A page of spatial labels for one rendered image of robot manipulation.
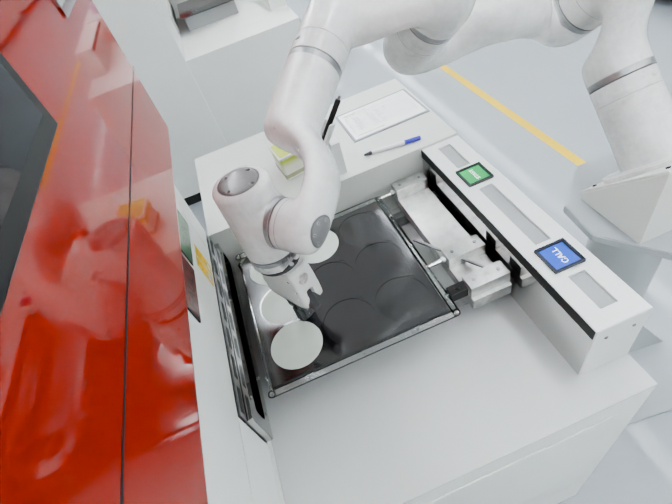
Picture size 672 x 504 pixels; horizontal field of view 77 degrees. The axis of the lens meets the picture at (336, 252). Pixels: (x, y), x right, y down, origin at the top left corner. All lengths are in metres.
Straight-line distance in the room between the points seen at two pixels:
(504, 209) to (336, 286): 0.36
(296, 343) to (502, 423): 0.38
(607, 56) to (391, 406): 0.78
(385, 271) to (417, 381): 0.22
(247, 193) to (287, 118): 0.14
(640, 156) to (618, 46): 0.21
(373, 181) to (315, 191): 0.47
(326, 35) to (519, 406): 0.67
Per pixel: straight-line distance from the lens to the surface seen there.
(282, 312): 0.86
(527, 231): 0.84
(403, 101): 1.22
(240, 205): 0.58
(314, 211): 0.57
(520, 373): 0.83
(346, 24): 0.75
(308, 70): 0.69
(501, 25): 0.90
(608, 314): 0.75
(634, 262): 1.18
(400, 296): 0.82
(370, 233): 0.94
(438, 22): 0.76
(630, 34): 1.04
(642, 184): 0.97
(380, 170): 1.02
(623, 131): 1.03
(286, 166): 1.02
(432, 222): 0.97
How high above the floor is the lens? 1.56
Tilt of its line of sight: 46 degrees down
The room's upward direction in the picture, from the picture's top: 19 degrees counter-clockwise
